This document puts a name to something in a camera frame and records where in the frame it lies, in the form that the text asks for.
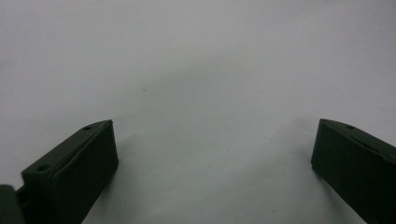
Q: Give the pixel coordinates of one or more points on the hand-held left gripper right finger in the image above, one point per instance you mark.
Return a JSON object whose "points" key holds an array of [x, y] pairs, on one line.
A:
{"points": [[358, 168]]}

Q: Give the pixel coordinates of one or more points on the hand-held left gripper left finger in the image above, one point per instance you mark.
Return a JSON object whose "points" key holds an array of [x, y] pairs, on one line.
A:
{"points": [[77, 174]]}

